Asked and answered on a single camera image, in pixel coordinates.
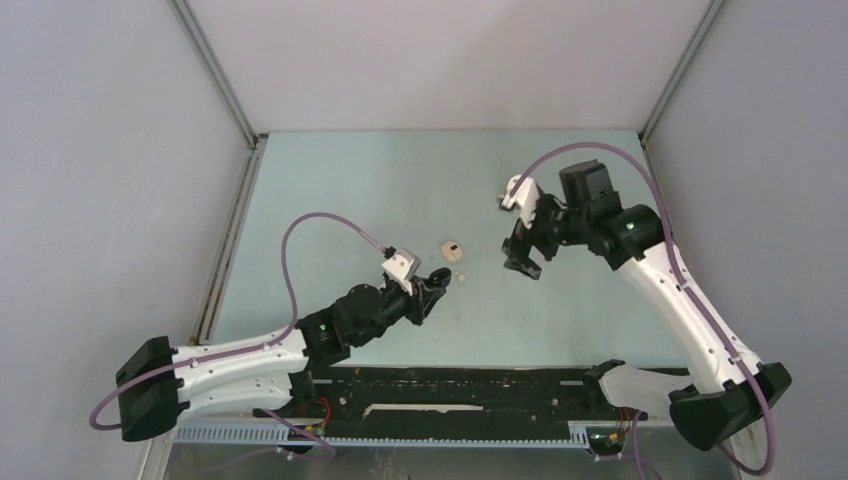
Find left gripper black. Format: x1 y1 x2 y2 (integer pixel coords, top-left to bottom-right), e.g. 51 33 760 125
352 274 445 346

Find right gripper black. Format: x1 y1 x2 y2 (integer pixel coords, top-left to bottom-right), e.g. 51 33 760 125
502 191 589 280

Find black earbud charging case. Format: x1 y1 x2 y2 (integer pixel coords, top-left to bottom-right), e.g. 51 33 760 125
428 267 453 288

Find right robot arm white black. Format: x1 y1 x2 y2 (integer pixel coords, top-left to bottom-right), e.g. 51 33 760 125
499 160 792 451

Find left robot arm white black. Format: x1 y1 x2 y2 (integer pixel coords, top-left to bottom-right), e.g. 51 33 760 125
116 268 452 442

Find beige earbud charging case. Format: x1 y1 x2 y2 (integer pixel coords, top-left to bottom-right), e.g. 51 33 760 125
440 240 464 263

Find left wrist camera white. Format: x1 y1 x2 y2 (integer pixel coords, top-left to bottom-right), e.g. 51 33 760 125
381 247 421 295

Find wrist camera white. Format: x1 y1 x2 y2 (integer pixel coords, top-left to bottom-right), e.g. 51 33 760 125
498 175 543 229
381 247 421 295

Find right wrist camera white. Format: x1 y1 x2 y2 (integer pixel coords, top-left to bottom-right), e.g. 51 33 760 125
498 175 543 229

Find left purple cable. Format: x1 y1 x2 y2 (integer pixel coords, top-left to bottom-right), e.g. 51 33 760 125
89 211 392 432

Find purple cable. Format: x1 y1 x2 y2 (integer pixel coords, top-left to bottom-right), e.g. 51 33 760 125
89 211 392 432
510 141 778 477

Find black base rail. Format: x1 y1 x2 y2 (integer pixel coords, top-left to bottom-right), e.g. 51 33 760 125
276 366 637 440

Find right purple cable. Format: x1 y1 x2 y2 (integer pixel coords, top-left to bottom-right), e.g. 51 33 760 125
510 141 778 477

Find white slotted cable duct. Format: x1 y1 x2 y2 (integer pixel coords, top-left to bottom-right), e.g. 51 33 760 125
173 422 589 449

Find right aluminium frame post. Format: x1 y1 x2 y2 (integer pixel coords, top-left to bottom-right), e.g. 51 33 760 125
639 0 730 147

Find aluminium frame post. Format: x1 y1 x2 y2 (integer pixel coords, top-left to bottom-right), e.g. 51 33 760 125
167 0 259 149
639 0 730 147

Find left aluminium frame post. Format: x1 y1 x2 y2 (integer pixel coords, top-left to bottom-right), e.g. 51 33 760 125
167 0 259 149

